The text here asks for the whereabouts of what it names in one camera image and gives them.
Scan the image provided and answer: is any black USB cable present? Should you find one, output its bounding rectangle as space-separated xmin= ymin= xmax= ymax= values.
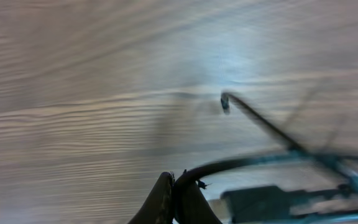
xmin=172 ymin=155 xmax=358 ymax=224

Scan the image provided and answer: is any black silver-tipped cable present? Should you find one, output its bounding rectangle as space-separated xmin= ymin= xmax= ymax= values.
xmin=219 ymin=90 xmax=358 ymax=200

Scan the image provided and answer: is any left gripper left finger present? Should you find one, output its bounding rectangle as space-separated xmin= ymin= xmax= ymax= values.
xmin=128 ymin=172 xmax=175 ymax=224

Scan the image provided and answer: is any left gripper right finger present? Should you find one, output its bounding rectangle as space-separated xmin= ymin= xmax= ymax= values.
xmin=175 ymin=182 xmax=222 ymax=224

